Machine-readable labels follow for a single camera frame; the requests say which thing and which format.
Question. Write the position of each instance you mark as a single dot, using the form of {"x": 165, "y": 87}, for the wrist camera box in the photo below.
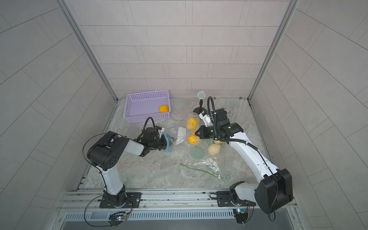
{"x": 205, "y": 117}
{"x": 160, "y": 130}

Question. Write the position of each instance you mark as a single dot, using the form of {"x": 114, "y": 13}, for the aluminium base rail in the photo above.
{"x": 90, "y": 207}

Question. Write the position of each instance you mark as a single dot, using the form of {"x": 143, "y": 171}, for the purple plastic basket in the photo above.
{"x": 140, "y": 106}

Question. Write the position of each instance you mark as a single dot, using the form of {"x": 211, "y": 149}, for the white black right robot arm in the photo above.
{"x": 274, "y": 188}

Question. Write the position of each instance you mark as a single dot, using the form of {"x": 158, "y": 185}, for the yellow pear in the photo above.
{"x": 164, "y": 109}
{"x": 193, "y": 140}
{"x": 191, "y": 124}

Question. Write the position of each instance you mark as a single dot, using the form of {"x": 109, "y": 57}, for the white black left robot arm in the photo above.
{"x": 105, "y": 154}

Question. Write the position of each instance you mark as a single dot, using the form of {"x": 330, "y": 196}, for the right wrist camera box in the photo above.
{"x": 205, "y": 117}

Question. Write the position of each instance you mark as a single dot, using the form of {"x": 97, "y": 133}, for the green zip-top bag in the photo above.
{"x": 196, "y": 157}

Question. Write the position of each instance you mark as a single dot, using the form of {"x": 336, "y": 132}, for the blue zip-top bag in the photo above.
{"x": 176, "y": 136}

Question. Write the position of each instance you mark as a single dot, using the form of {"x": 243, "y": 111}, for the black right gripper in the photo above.
{"x": 204, "y": 134}

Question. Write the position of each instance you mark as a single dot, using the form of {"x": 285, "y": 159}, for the black microphone stand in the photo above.
{"x": 200, "y": 107}

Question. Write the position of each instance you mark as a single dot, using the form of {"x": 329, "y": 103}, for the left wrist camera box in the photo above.
{"x": 160, "y": 130}

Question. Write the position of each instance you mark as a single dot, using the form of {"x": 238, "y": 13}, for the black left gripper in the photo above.
{"x": 164, "y": 143}

